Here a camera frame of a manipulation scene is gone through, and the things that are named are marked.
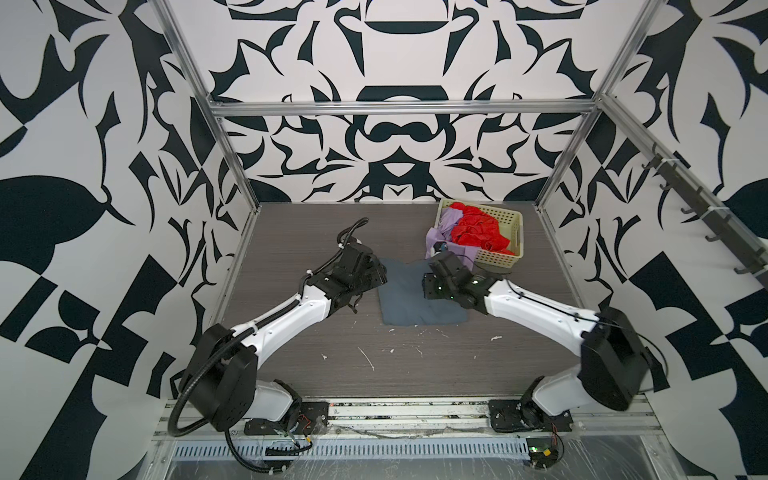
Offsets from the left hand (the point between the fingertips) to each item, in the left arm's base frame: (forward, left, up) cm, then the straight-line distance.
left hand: (382, 265), depth 84 cm
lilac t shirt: (+22, -23, -8) cm, 33 cm away
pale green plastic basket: (+24, -48, -14) cm, 55 cm away
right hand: (-3, -13, -4) cm, 14 cm away
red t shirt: (+18, -32, -7) cm, 38 cm away
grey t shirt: (-3, -6, -15) cm, 17 cm away
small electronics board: (-42, -37, -17) cm, 58 cm away
